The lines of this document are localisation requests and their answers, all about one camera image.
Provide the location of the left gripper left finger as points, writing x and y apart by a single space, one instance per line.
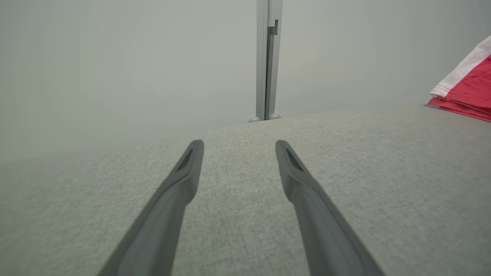
153 237

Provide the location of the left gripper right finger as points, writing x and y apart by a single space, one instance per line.
326 237

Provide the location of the red shorts with white stripe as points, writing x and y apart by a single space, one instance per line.
472 88

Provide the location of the grey rounded post bumper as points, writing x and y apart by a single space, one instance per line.
275 116
254 119

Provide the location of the grey metal partition post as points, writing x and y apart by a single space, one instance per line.
262 57

